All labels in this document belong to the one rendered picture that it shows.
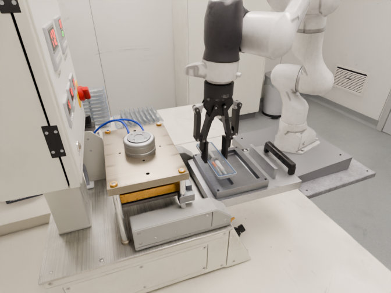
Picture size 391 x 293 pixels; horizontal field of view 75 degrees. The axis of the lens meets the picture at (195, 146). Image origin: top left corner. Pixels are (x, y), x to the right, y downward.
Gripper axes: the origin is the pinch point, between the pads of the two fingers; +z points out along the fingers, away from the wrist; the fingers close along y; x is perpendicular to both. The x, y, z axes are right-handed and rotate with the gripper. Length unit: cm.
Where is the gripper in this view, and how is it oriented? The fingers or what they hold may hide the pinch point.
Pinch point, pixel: (214, 150)
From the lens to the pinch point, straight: 74.6
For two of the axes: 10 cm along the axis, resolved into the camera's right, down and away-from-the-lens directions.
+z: -0.1, 8.6, 5.1
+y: 9.5, -1.5, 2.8
